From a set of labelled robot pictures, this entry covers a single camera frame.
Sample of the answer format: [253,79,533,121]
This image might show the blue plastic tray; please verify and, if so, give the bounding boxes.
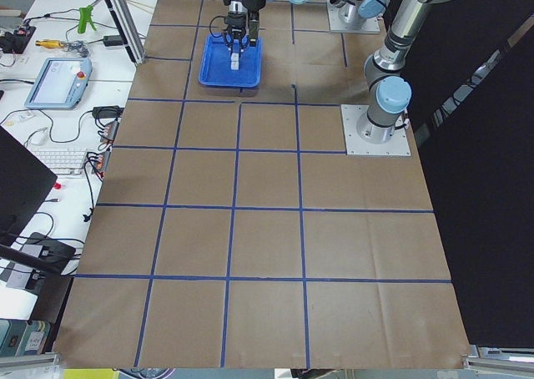
[199,35,263,88]

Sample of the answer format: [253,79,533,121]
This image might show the black power adapter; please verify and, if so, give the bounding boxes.
[103,35,124,48]

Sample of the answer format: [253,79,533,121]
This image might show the green clamp tool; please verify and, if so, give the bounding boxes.
[77,5,97,34]

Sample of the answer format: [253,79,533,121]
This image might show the teach pendant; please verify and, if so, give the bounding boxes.
[24,58,93,109]

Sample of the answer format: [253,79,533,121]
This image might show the white keyboard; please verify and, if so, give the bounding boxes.
[28,147,88,176]

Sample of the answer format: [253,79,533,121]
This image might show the black monitor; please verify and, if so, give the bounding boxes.
[0,129,58,246]

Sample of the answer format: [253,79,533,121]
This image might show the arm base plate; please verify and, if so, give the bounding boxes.
[340,104,411,158]
[326,3,383,34]

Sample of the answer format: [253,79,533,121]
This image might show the aluminium frame post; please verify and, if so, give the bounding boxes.
[104,0,147,66]

